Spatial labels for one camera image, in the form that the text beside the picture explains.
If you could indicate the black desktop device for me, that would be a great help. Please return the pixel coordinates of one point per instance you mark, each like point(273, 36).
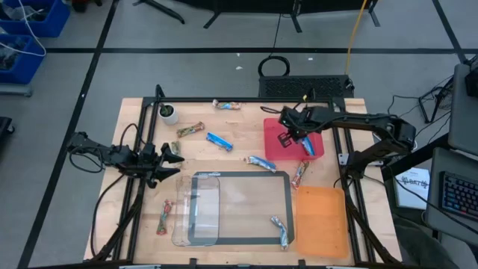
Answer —
point(472, 82)

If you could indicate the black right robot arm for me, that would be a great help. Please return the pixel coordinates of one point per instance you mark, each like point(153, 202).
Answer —
point(399, 130)

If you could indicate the blue plastic storage bin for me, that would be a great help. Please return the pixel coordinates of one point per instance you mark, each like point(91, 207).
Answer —
point(52, 18)
point(26, 67)

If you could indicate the orange translucent plastic tray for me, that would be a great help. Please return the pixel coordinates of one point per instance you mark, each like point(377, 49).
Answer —
point(321, 224)

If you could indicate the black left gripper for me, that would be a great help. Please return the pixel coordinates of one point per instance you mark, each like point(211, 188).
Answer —
point(151, 160)

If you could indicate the white printed booklet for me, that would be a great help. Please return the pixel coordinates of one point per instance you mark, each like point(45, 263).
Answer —
point(412, 194)

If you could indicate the red green granola bar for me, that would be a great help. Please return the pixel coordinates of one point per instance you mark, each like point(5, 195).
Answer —
point(164, 218)
point(300, 175)

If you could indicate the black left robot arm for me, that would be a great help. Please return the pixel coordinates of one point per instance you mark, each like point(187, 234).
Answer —
point(112, 155)

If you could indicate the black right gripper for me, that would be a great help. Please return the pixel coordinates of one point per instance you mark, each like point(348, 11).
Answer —
point(295, 117)

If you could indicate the clear plastic tray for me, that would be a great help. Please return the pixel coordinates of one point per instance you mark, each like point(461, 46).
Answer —
point(179, 209)

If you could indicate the grey office chair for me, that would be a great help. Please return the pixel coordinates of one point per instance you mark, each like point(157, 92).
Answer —
point(422, 246)

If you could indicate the blue green orange granola bar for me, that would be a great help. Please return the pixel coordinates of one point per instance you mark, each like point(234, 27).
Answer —
point(282, 233)
point(228, 106)
point(261, 163)

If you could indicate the black stand leg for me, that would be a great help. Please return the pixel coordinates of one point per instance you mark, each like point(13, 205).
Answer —
point(164, 13)

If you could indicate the black-bordered silicone baking mat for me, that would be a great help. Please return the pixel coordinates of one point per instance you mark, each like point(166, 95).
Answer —
point(246, 205)

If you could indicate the black perforated computer case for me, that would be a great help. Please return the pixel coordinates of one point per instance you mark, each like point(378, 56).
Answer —
point(325, 86)

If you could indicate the black keyboard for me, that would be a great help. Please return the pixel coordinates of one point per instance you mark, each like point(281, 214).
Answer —
point(461, 194)

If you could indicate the grey desk top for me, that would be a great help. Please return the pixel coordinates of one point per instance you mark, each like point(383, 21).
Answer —
point(463, 123)

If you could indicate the grey keyboard desk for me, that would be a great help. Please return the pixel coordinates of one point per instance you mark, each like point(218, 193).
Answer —
point(437, 164)

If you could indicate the red translucent plastic tray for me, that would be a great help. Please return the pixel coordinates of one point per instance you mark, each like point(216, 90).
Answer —
point(276, 149)

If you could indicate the brown green granola bar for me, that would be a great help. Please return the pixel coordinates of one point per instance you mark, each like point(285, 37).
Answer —
point(190, 130)
point(175, 147)

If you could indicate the white pot with plant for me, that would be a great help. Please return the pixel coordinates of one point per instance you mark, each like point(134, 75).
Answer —
point(169, 117)

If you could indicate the black aluminium table frame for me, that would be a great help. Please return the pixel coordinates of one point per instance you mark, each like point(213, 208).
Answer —
point(224, 100)

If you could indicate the black room divider screen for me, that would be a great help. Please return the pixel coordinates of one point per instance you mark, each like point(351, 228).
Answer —
point(261, 5)

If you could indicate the blue wrapper granola bar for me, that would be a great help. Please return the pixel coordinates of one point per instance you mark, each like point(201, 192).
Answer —
point(308, 146)
point(219, 142)

